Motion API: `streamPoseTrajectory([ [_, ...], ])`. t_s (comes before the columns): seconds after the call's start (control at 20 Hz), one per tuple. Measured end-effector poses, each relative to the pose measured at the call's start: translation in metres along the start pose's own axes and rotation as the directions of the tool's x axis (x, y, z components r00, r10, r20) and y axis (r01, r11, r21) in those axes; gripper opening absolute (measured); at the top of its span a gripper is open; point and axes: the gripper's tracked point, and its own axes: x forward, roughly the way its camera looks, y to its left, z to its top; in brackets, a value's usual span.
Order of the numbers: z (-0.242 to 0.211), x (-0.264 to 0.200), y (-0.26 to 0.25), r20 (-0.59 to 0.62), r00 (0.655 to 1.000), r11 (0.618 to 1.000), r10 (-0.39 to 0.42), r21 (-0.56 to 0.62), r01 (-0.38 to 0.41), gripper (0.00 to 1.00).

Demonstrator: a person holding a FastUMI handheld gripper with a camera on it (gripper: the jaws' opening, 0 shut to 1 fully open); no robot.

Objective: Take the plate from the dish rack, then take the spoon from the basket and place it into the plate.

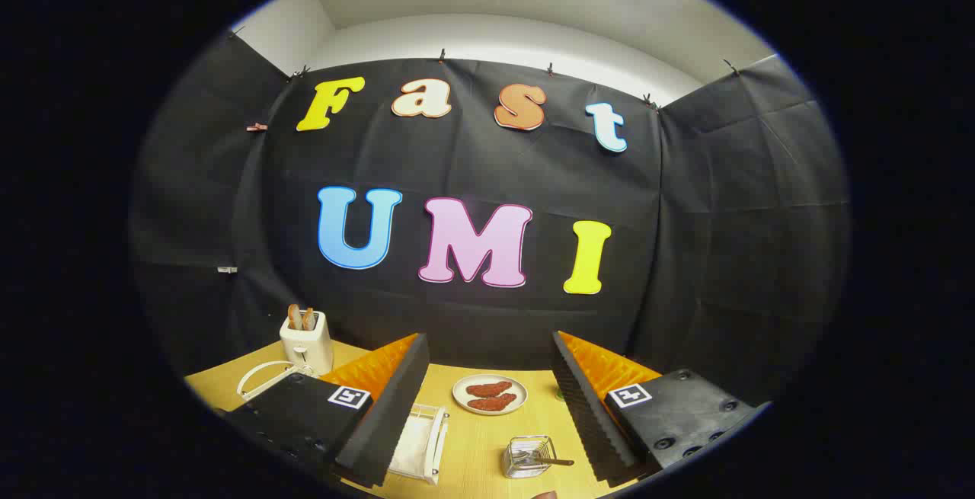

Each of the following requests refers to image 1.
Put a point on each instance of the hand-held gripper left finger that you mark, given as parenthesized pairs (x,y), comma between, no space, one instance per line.
(388,415)

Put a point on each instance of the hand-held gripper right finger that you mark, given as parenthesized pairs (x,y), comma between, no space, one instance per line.
(586,415)

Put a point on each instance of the beige oval plate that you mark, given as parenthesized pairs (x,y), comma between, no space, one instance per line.
(487,407)

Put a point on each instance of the red sausage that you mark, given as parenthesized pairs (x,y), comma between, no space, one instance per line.
(491,403)
(489,388)

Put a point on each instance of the white toaster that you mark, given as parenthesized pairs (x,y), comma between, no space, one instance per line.
(308,347)

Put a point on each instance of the brown toast slice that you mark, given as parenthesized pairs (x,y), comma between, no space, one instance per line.
(308,320)
(293,317)

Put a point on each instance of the black backdrop cloth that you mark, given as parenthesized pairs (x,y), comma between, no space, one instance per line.
(457,164)

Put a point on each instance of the row of black clips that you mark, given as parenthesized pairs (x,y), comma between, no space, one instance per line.
(442,55)

